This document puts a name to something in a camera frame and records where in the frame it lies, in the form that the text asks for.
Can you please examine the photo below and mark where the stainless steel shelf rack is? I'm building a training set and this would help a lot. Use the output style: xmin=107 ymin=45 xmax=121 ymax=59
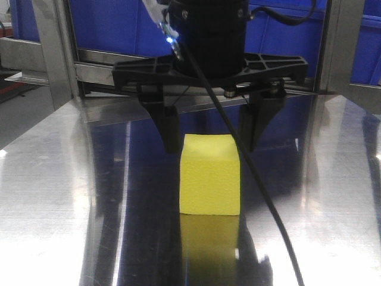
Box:
xmin=0 ymin=0 xmax=381 ymax=125

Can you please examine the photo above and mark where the blue plastic bin far left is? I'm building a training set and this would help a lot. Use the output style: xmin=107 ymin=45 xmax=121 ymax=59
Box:
xmin=10 ymin=0 xmax=40 ymax=42

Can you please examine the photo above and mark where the black cable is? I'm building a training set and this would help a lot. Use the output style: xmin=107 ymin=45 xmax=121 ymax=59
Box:
xmin=175 ymin=0 xmax=318 ymax=286

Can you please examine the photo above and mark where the blue plastic bin centre-right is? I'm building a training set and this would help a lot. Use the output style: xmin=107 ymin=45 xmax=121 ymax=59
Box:
xmin=245 ymin=1 xmax=327 ymax=77

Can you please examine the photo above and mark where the blue plastic bin far right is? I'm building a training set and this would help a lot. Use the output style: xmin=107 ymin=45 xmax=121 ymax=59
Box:
xmin=351 ymin=0 xmax=380 ymax=86

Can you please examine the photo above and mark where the blue plastic bin centre-left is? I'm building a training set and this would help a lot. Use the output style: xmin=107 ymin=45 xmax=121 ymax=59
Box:
xmin=69 ymin=1 xmax=181 ymax=57

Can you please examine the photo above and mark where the yellow foam block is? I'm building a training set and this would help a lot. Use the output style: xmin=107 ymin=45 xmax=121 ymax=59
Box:
xmin=179 ymin=134 xmax=241 ymax=216

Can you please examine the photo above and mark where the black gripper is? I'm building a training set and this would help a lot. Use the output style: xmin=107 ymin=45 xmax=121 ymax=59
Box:
xmin=112 ymin=1 xmax=308 ymax=154

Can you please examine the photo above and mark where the wrist camera board with LED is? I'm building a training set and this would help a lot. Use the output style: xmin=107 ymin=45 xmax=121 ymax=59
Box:
xmin=142 ymin=0 xmax=183 ymax=61

